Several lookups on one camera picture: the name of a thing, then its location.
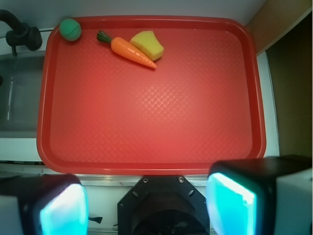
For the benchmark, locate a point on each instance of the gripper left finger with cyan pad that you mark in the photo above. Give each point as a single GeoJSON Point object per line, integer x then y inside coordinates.
{"type": "Point", "coordinates": [43, 205]}

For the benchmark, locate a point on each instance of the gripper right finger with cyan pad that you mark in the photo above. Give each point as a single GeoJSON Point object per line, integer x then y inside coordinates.
{"type": "Point", "coordinates": [266, 196]}

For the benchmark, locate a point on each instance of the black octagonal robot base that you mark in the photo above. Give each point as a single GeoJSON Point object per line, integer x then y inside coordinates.
{"type": "Point", "coordinates": [163, 205]}

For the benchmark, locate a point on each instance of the orange toy carrot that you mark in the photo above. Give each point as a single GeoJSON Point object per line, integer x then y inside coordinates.
{"type": "Point", "coordinates": [125, 49]}

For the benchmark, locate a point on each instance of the red plastic tray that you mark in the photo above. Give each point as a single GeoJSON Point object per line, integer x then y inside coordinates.
{"type": "Point", "coordinates": [101, 113]}

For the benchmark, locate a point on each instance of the grey toy sink basin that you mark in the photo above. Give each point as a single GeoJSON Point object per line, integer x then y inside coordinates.
{"type": "Point", "coordinates": [20, 87]}

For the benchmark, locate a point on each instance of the black toy faucet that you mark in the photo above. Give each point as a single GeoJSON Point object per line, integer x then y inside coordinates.
{"type": "Point", "coordinates": [21, 34]}

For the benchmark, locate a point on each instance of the green toy ball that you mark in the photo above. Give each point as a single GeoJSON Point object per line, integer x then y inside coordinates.
{"type": "Point", "coordinates": [70, 29]}

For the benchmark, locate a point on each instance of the yellow toy cheese wedge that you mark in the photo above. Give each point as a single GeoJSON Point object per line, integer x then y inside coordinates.
{"type": "Point", "coordinates": [147, 42]}

